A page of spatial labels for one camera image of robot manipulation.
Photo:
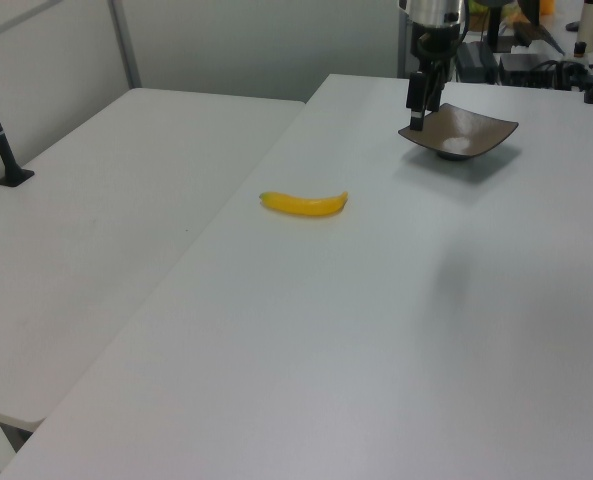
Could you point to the orange object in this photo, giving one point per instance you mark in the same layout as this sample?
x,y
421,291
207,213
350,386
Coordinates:
x,y
548,5

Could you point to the grey metal rack post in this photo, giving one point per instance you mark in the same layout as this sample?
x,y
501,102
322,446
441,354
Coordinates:
x,y
402,45

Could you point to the yellow banana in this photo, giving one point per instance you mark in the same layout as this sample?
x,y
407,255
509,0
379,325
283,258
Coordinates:
x,y
303,204

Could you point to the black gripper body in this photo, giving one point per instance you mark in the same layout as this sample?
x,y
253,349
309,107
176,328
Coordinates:
x,y
433,42

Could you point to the black monitor stand pole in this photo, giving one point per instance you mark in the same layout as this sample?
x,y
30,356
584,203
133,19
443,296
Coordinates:
x,y
495,25

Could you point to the grey partition frame post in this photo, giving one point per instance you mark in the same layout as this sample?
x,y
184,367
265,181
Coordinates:
x,y
125,45

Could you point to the black power adapter box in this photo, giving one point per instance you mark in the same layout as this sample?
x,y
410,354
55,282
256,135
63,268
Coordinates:
x,y
476,62

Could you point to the brown square ceramic plate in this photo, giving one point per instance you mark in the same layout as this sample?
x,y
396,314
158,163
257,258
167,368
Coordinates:
x,y
463,130

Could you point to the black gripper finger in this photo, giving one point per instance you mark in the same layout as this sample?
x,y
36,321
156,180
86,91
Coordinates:
x,y
416,100
435,92

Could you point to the white cylinder with black cap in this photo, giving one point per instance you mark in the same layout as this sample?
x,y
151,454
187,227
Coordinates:
x,y
590,22

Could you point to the black electronics box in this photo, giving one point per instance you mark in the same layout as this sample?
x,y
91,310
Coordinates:
x,y
526,67

